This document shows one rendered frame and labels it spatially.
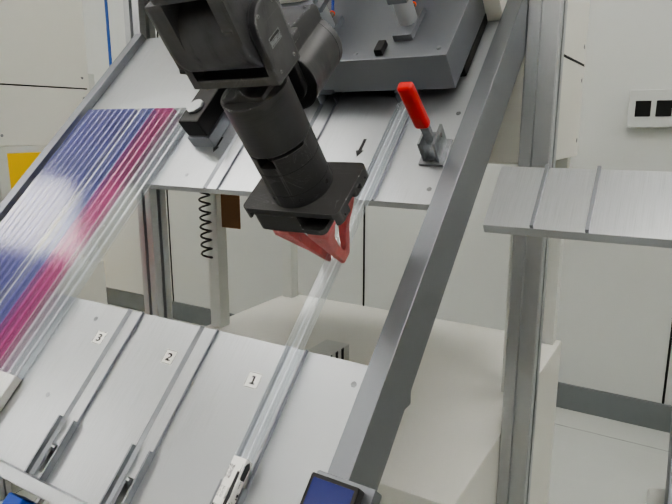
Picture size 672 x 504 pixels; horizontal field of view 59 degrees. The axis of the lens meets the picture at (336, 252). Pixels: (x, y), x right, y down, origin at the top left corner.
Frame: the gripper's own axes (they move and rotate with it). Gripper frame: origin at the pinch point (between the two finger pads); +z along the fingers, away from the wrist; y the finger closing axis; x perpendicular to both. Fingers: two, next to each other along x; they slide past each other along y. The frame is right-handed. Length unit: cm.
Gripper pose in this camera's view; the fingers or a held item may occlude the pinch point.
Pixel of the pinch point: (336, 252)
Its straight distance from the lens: 59.3
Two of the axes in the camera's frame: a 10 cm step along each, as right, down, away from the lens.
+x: -4.0, 7.5, -5.3
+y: -8.6, -1.0, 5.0
